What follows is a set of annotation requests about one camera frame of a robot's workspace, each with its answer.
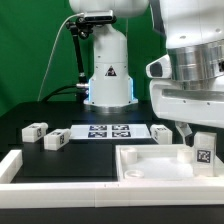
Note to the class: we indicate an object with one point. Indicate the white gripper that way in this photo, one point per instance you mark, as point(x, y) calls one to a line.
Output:
point(169, 101)

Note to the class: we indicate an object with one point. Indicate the white square tabletop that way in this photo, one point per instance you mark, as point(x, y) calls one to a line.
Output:
point(160, 163)

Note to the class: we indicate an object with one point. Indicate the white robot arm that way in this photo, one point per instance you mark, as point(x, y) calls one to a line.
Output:
point(186, 78)

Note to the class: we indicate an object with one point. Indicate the white AprilTag base sheet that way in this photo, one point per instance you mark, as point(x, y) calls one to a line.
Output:
point(110, 131)

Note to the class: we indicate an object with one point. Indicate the white U-shaped obstacle wall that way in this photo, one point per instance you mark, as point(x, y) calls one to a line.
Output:
point(113, 194)

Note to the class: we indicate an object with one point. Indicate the grey camera on mount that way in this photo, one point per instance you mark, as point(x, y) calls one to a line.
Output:
point(99, 16)

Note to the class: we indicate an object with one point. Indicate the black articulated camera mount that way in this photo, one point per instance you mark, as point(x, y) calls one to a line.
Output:
point(78, 32)

